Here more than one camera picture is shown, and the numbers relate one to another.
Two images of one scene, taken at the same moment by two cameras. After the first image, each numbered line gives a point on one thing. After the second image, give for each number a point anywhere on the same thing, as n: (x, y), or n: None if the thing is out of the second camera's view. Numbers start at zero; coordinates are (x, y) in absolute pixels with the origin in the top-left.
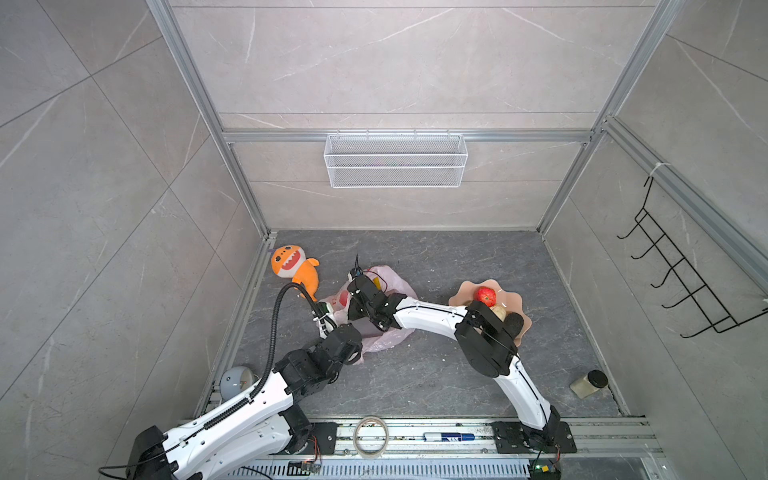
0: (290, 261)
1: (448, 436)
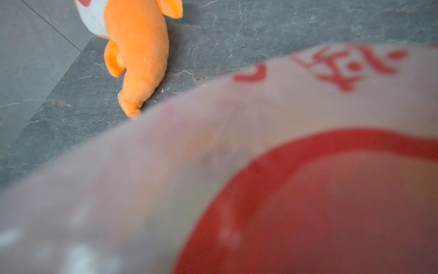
0: (138, 43)
1: None
